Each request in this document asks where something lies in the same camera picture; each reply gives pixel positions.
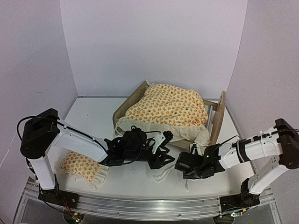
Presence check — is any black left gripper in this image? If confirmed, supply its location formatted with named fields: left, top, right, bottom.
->
left=125, top=145, right=175, bottom=170

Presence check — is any duck print mattress cushion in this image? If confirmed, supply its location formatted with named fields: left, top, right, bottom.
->
left=114, top=82, right=211, bottom=189

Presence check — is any wooden striped pet bed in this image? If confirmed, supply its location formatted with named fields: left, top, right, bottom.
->
left=112, top=79, right=227, bottom=147

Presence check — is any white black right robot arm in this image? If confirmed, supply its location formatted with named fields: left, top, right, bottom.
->
left=175, top=119, right=299, bottom=215

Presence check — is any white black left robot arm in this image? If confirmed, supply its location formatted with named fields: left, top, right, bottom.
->
left=16, top=108, right=174, bottom=212

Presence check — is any duck print small pillow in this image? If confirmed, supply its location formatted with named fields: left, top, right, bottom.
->
left=54, top=151, right=109, bottom=191

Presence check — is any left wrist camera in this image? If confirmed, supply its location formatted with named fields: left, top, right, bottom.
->
left=151, top=131, right=173, bottom=154

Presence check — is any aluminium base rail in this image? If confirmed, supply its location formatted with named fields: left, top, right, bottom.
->
left=13, top=172, right=282, bottom=224

